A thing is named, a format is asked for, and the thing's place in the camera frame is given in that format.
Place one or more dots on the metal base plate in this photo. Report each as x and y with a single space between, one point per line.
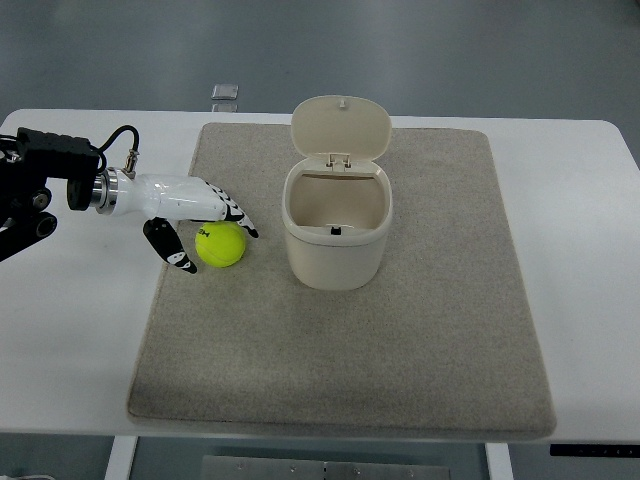
229 467

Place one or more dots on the white left table leg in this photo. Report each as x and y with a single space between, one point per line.
121 458

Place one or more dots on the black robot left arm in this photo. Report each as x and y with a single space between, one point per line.
28 160

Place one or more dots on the clear floor plate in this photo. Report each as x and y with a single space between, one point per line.
224 92

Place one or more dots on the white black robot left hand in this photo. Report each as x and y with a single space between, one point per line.
163 199

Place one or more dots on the black desk control panel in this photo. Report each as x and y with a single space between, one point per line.
630 451

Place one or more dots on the beige felt mat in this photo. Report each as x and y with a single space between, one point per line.
440 343

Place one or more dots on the white right table leg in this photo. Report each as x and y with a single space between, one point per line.
499 461

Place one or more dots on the yellow tennis ball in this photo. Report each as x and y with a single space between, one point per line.
220 244

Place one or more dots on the beige bin with open lid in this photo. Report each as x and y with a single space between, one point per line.
337 202

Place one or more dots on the white table leg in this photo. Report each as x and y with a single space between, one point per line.
121 458
499 461

